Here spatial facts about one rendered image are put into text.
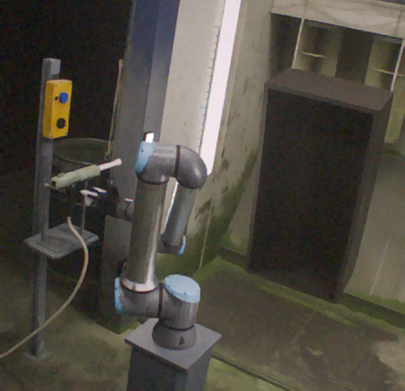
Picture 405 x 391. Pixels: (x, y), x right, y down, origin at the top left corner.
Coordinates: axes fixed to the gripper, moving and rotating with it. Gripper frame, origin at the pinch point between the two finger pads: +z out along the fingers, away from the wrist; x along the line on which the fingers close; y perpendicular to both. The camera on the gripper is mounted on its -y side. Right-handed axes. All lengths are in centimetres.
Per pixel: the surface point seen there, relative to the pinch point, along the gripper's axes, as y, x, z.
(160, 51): -61, 53, 5
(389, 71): -65, 197, -86
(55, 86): -44.1, -5.4, 19.5
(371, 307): 97, 175, -121
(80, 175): -3.6, 3.2, 7.6
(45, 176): 1.0, -1.6, 25.1
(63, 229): 30.4, 8.1, 19.8
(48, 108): -33.4, -6.3, 22.0
